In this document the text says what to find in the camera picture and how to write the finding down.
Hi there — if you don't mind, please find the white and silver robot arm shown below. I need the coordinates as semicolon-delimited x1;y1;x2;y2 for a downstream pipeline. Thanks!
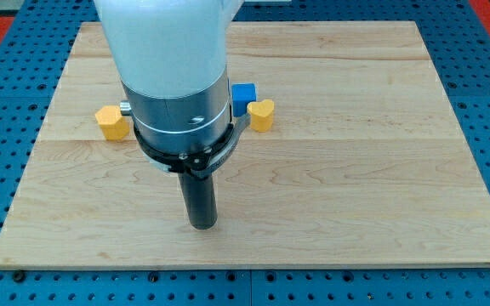
94;0;243;155

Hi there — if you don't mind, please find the yellow heart block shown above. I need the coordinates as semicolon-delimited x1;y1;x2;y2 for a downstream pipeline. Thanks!
247;99;275;133

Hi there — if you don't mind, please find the blue cube block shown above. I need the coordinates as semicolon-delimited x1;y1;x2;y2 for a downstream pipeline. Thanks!
231;83;257;117

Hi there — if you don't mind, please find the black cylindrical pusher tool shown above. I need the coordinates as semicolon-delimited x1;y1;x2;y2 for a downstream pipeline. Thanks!
179;173;218;230

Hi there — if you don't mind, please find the light wooden board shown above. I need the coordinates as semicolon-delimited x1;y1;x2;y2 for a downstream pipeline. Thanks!
0;21;490;270

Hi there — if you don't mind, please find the yellow hexagon block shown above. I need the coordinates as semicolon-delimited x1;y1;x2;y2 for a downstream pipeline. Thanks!
94;105;129;141

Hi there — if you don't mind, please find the black clamp ring with lever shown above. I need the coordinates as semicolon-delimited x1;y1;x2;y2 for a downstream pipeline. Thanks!
132;112;252;179

